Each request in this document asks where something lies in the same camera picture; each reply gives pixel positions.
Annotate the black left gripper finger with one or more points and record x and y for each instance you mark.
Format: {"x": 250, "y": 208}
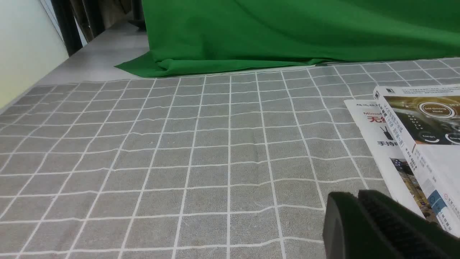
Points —
{"x": 374, "y": 226}

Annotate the white magazine under books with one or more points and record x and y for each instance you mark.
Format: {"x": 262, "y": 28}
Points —
{"x": 398, "y": 176}

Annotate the white self-driving textbook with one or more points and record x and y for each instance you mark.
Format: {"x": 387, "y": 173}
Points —
{"x": 425, "y": 122}

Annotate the grey checked tablecloth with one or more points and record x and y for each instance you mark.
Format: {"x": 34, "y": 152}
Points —
{"x": 202, "y": 167}

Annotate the green backdrop cloth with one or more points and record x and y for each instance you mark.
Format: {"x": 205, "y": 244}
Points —
{"x": 188, "y": 37}

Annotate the dark window frame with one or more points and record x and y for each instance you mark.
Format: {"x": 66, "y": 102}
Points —
{"x": 80, "y": 20}

